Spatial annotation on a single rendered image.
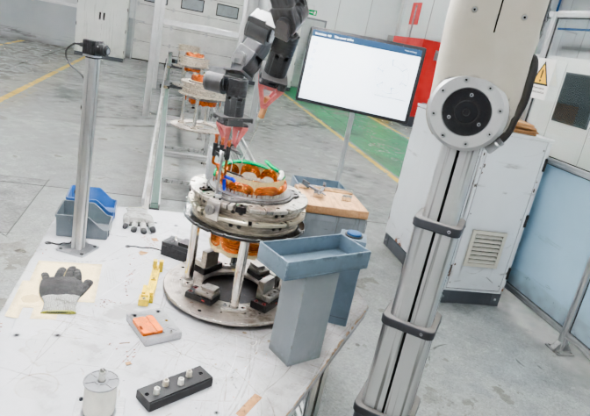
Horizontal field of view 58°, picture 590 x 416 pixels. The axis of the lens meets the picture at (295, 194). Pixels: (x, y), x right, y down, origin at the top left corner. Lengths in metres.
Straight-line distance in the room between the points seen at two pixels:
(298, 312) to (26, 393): 0.56
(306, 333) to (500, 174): 2.49
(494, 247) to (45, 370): 3.03
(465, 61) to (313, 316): 0.64
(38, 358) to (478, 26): 1.10
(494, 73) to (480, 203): 2.49
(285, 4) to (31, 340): 0.91
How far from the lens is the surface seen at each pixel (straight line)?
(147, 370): 1.23
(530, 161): 3.67
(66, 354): 1.27
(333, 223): 1.55
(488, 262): 3.78
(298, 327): 1.24
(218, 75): 1.53
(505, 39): 1.10
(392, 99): 2.39
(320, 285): 1.22
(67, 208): 1.91
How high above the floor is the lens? 1.51
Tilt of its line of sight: 16 degrees down
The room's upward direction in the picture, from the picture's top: 11 degrees clockwise
